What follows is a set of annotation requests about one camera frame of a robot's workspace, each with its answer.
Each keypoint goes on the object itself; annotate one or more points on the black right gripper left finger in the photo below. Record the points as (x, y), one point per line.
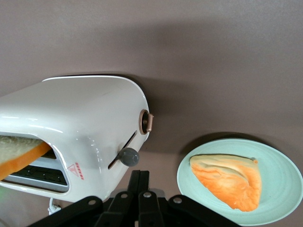
(94, 212)

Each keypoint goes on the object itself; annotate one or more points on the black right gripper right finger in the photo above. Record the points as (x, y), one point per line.
(180, 212)

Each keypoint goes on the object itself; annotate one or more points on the grey toaster lever knob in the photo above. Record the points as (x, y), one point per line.
(129, 156)

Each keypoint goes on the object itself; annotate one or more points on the white two-slot toaster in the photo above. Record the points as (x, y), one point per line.
(82, 113)

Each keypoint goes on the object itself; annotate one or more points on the triangular orange pastry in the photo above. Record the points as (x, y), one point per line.
(227, 179)

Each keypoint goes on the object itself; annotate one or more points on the toast bread slice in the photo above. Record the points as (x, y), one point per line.
(21, 153)

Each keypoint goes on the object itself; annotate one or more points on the pale green round plate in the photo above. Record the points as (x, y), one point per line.
(279, 170)

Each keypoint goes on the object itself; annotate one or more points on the brown table mat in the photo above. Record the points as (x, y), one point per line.
(189, 59)

